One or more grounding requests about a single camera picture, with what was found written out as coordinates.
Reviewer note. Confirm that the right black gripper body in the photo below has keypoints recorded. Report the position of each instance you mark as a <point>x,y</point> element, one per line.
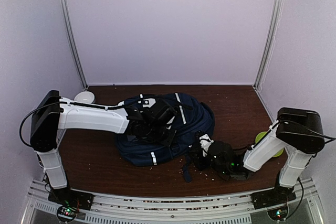
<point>220,169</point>

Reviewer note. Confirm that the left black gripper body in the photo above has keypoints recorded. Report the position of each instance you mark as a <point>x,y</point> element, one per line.
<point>155,134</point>

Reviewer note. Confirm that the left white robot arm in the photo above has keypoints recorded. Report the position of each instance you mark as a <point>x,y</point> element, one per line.
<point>56,113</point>

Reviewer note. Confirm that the aluminium frame post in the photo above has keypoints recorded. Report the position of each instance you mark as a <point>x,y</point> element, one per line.
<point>72,44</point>
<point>270,40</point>

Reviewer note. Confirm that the right aluminium frame post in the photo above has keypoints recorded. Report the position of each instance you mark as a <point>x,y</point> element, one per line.
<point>270,40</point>

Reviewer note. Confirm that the front aluminium rail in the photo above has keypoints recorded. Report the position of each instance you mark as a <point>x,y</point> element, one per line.
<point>229,208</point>

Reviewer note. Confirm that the green plate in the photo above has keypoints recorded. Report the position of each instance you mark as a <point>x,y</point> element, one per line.
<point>260,136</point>

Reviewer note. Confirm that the navy blue backpack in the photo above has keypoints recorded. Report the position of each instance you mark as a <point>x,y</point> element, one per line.
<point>191,116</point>

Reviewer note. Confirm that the left aluminium frame post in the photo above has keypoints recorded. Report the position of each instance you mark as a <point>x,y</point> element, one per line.
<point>72,44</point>

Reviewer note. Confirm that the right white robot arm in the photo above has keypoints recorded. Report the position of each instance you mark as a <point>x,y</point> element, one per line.
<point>297,131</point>

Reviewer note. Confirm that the white patterned bowl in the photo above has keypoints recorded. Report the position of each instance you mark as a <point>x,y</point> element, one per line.
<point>85,97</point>

